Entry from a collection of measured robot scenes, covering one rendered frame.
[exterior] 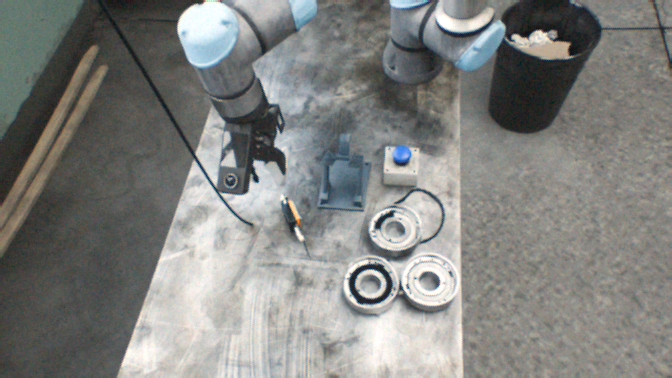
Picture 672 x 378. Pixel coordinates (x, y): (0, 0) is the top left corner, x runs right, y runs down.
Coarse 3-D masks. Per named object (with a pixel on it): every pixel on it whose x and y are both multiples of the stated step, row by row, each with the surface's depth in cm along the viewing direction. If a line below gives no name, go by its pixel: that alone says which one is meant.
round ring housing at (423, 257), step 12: (408, 264) 102; (444, 264) 102; (420, 276) 101; (432, 276) 102; (456, 276) 99; (420, 288) 99; (456, 288) 97; (408, 300) 99; (420, 300) 98; (444, 300) 97
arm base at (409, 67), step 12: (396, 48) 128; (408, 48) 125; (420, 48) 125; (384, 60) 134; (396, 60) 130; (408, 60) 128; (420, 60) 128; (432, 60) 130; (396, 72) 131; (408, 72) 130; (420, 72) 129; (432, 72) 131
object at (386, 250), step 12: (396, 204) 108; (372, 216) 107; (408, 216) 108; (372, 228) 107; (384, 228) 107; (408, 228) 106; (420, 228) 106; (372, 240) 105; (396, 240) 105; (420, 240) 106; (384, 252) 104; (396, 252) 103; (408, 252) 104
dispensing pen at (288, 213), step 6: (282, 198) 113; (288, 204) 110; (288, 210) 109; (288, 216) 108; (294, 216) 108; (288, 222) 108; (294, 222) 108; (294, 228) 109; (300, 228) 108; (300, 234) 107; (300, 240) 107; (306, 246) 106
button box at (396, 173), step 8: (416, 152) 115; (392, 160) 114; (416, 160) 113; (384, 168) 113; (392, 168) 113; (400, 168) 113; (408, 168) 112; (416, 168) 112; (384, 176) 114; (392, 176) 113; (400, 176) 113; (408, 176) 112; (416, 176) 112; (384, 184) 116; (392, 184) 115; (400, 184) 115; (408, 184) 115
